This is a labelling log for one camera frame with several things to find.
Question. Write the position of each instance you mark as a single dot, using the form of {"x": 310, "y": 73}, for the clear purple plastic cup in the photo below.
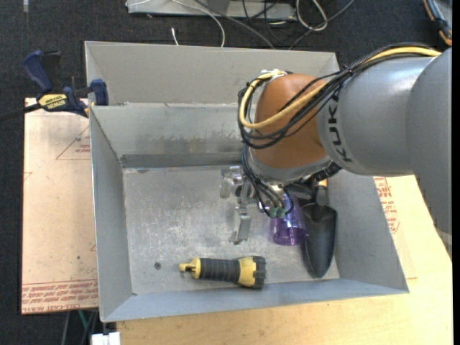
{"x": 289, "y": 228}

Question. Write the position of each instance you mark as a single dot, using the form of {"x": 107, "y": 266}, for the grey metal bin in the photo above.
{"x": 179, "y": 207}

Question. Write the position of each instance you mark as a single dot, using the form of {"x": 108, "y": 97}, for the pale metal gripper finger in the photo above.
{"x": 226, "y": 185}
{"x": 243, "y": 226}

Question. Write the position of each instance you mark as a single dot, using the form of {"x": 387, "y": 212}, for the dark grey garden trowel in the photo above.
{"x": 320, "y": 239}

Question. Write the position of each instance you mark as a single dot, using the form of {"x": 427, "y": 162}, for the brown cardboard board, red print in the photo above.
{"x": 57, "y": 200}

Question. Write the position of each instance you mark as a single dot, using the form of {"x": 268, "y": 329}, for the yellow and black flashlight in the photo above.
{"x": 223, "y": 270}

